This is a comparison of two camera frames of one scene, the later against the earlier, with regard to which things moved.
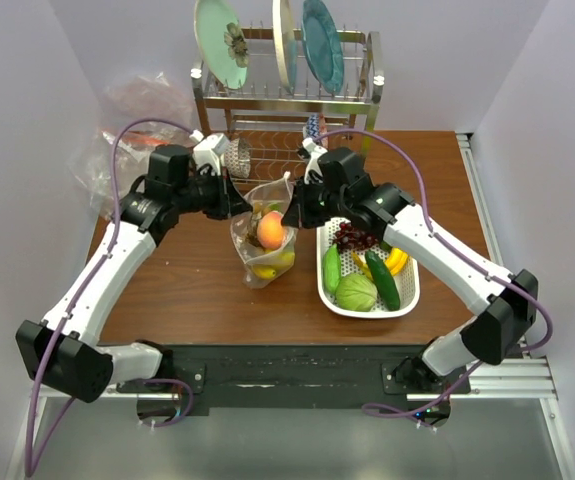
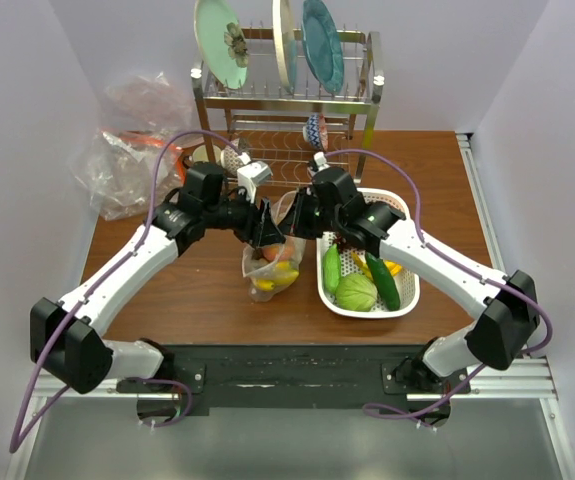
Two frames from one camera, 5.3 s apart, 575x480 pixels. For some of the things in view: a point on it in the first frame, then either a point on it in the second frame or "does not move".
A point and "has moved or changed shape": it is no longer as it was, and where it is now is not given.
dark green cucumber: [383, 280] does not move
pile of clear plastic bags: [140, 113] does not move
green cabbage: [356, 292] does not move
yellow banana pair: [396, 262] does not move
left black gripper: [230, 202] → [263, 230]
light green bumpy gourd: [332, 266] does not move
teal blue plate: [322, 46] does not move
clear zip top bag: [262, 241] has moved or changed shape
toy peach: [270, 231] has moved or changed shape
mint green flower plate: [221, 43] does not move
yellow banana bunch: [273, 260] → [283, 274]
